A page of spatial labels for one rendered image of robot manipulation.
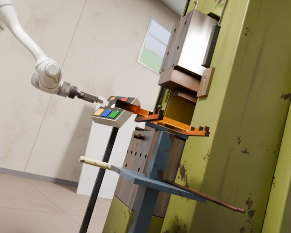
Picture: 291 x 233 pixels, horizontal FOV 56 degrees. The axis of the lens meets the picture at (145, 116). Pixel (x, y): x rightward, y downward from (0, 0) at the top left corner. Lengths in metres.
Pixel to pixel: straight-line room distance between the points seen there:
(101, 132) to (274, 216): 3.26
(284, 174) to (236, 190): 0.28
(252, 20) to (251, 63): 0.24
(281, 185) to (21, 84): 3.54
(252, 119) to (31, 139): 3.39
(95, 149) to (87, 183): 0.53
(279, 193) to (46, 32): 3.74
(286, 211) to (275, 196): 0.09
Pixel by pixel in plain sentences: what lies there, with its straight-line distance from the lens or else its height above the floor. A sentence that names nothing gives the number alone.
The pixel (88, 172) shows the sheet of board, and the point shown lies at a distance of 4.29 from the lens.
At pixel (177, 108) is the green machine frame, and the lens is 2.07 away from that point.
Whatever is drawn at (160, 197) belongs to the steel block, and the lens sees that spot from 1.60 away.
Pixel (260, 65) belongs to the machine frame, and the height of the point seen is 1.41.
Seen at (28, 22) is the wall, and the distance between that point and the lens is 4.39.
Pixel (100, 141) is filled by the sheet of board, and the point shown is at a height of 0.81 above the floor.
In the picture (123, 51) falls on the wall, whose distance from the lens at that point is 5.05.
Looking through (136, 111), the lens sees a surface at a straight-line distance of 1.16.
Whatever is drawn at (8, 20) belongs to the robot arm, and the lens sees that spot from 1.75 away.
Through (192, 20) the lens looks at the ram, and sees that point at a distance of 1.89.
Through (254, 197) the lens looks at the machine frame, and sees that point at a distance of 1.61.
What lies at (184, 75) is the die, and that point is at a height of 1.34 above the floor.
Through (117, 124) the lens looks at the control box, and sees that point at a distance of 2.09.
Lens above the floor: 0.75
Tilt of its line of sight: 9 degrees up
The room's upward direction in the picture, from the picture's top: 17 degrees clockwise
